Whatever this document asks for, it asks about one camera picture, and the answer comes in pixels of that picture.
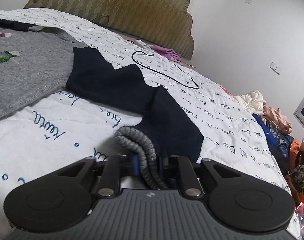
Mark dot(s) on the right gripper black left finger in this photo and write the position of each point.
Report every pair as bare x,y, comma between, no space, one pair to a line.
108,174

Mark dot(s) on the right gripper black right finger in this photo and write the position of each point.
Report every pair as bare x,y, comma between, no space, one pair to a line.
178,173

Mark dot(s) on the grey and navy knit sweater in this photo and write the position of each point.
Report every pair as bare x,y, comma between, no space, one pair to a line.
37,61

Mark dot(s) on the white quilt with blue script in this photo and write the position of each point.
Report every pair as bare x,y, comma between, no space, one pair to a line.
64,128

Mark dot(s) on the cream puffy jacket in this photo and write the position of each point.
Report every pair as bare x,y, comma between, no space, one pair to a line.
251,102

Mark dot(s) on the blue garment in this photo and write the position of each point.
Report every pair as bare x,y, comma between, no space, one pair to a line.
274,137

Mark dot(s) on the purple cloth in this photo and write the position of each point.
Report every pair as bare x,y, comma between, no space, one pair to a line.
166,52

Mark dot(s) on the pink garment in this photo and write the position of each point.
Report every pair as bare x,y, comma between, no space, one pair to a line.
275,117

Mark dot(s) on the white remote control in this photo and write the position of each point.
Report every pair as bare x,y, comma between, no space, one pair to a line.
142,45

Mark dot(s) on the orange bag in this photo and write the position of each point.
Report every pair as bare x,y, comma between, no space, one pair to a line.
294,148

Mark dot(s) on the leopard print bag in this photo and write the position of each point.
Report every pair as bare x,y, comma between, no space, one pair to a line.
297,175

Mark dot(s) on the olive upholstered headboard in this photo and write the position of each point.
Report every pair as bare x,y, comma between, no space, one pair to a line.
166,23

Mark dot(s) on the white wall switch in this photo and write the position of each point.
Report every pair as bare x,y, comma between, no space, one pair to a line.
276,68

